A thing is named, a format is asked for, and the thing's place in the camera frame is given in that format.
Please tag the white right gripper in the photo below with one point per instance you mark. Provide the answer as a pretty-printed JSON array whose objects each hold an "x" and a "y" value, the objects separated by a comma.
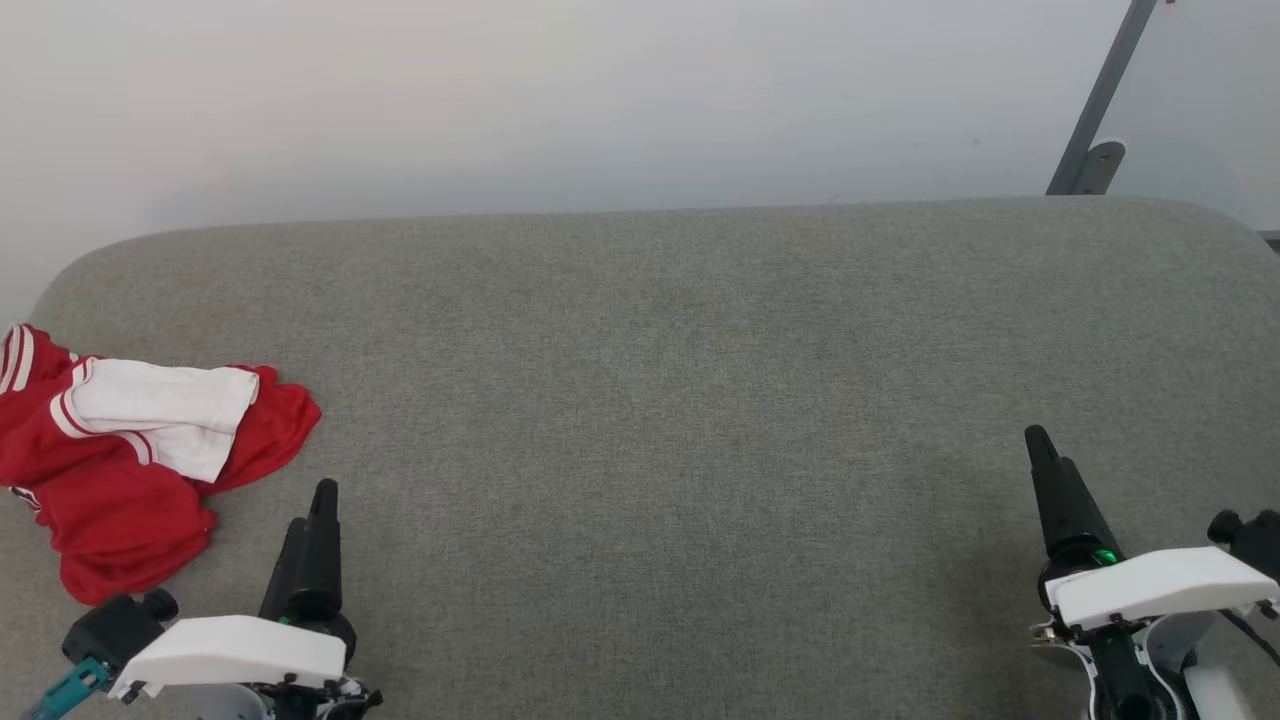
[{"x": 1160, "y": 588}]

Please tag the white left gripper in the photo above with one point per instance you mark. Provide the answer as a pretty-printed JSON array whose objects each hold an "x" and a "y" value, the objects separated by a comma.
[{"x": 230, "y": 652}]

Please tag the red and white shirt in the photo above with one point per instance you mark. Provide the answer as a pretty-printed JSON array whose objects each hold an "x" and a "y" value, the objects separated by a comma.
[{"x": 120, "y": 510}]

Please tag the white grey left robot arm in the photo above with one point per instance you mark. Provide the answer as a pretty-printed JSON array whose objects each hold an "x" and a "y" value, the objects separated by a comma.
[{"x": 225, "y": 704}]

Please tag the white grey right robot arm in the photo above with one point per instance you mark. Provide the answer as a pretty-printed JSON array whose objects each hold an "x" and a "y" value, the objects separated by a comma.
[{"x": 1165, "y": 675}]

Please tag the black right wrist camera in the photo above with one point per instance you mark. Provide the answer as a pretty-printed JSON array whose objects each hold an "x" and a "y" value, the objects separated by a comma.
[{"x": 1255, "y": 540}]

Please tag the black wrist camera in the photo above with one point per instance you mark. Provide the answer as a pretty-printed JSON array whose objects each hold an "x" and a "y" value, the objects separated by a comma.
[
  {"x": 112, "y": 630},
  {"x": 1255, "y": 540}
]

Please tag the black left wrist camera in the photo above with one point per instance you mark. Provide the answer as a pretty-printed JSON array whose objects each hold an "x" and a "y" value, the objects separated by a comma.
[{"x": 112, "y": 630}]

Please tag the grey metal post bracket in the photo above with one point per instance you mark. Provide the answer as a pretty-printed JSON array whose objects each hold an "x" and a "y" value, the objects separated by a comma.
[{"x": 1100, "y": 165}]

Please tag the grey metal post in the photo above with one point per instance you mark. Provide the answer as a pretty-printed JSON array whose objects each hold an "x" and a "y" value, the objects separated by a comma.
[{"x": 1100, "y": 95}]

